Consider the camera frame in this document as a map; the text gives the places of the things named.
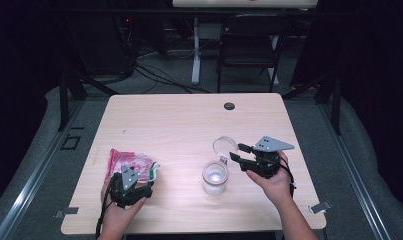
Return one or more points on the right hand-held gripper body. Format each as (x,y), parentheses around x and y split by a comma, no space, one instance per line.
(267,161)

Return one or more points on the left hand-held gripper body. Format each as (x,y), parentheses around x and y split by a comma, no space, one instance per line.
(125,190)

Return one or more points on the pink and white snack bag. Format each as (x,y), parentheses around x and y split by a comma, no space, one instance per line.
(132,163)

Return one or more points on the clear glass jar with lid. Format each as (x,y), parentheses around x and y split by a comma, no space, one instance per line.
(215,175)

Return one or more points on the person's right hand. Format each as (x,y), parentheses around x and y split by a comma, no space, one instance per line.
(274,186)

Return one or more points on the person's left hand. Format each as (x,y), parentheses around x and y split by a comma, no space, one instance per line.
(117,215)

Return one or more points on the dark round table grommet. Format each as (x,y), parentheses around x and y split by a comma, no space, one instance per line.
(229,106)

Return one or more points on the grey tape piece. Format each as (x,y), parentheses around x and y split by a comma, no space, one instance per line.
(67,211)
(320,207)

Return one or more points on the black metal stand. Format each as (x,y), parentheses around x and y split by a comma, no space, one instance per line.
(335,100)
(64,100)

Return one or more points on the black folding chair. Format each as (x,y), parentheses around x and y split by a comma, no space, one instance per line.
(252,36)

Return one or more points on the white background desk top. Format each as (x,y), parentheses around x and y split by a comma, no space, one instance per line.
(242,3)

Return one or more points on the dark equipment with red light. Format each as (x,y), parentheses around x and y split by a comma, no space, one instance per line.
(126,36)

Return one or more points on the aluminium floor rail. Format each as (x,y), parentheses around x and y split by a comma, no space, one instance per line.
(32,186)
(355,180)

